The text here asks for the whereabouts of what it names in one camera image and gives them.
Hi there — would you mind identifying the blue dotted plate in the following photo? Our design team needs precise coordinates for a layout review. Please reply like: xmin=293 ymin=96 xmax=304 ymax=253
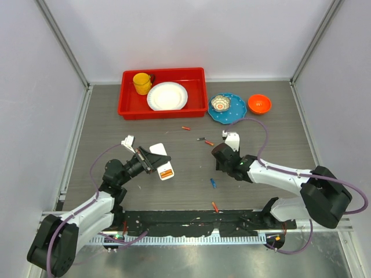
xmin=208 ymin=93 xmax=247 ymax=125

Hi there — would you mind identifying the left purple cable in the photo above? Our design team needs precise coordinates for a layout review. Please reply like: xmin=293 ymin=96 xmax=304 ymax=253
xmin=45 ymin=144 xmax=149 ymax=277

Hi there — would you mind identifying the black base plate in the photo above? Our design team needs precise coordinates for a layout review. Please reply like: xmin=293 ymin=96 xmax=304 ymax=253
xmin=123 ymin=210 xmax=297 ymax=237

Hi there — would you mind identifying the blue battery right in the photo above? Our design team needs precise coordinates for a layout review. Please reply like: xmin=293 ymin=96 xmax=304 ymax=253
xmin=210 ymin=178 xmax=217 ymax=189

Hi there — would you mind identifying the small patterned bowl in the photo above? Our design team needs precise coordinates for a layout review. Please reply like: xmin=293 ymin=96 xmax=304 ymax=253
xmin=210 ymin=95 xmax=231 ymax=112

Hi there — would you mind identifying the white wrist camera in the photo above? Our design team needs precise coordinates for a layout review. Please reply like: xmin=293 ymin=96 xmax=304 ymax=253
xmin=222 ymin=130 xmax=240 ymax=152
xmin=121 ymin=135 xmax=135 ymax=154

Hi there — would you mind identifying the red battery near base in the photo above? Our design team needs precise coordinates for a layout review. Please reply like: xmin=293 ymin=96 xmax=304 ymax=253
xmin=211 ymin=202 xmax=219 ymax=213

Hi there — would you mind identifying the white paper plate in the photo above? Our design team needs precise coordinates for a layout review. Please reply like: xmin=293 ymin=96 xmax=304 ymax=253
xmin=147 ymin=82 xmax=188 ymax=111

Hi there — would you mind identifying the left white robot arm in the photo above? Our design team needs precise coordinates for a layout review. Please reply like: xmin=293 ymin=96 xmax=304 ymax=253
xmin=27 ymin=143 xmax=171 ymax=277

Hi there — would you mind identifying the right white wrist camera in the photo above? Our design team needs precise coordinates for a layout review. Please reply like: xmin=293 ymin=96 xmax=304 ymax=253
xmin=222 ymin=130 xmax=240 ymax=152

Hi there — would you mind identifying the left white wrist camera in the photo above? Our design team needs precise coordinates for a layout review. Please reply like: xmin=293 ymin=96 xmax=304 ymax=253
xmin=121 ymin=135 xmax=135 ymax=154

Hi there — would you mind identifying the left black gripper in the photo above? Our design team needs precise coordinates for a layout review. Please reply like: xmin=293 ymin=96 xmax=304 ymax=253
xmin=118 ymin=146 xmax=170 ymax=186

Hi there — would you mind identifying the yellow mug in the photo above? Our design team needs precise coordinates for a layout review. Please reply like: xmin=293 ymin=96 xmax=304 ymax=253
xmin=133 ymin=72 xmax=155 ymax=96

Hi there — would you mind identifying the orange plastic bowl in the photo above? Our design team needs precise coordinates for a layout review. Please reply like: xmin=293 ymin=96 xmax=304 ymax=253
xmin=248 ymin=94 xmax=272 ymax=115

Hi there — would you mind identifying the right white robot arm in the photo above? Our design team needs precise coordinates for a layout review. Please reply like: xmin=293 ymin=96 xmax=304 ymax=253
xmin=212 ymin=143 xmax=352 ymax=229

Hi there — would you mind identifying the red plastic tray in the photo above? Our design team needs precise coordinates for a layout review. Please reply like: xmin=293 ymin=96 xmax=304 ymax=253
xmin=117 ymin=67 xmax=208 ymax=120

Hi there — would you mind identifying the white remote control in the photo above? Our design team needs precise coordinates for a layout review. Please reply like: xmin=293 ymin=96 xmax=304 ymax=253
xmin=150 ymin=143 xmax=174 ymax=181

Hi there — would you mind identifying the slotted cable duct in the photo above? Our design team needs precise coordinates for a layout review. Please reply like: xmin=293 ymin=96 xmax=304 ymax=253
xmin=89 ymin=235 xmax=267 ymax=246

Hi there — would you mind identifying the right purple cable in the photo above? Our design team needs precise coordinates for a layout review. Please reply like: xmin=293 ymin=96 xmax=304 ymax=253
xmin=224 ymin=117 xmax=368 ymax=255

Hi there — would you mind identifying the purple cable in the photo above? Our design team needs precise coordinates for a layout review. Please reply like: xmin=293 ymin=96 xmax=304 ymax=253
xmin=224 ymin=117 xmax=368 ymax=255
xmin=45 ymin=144 xmax=149 ymax=277

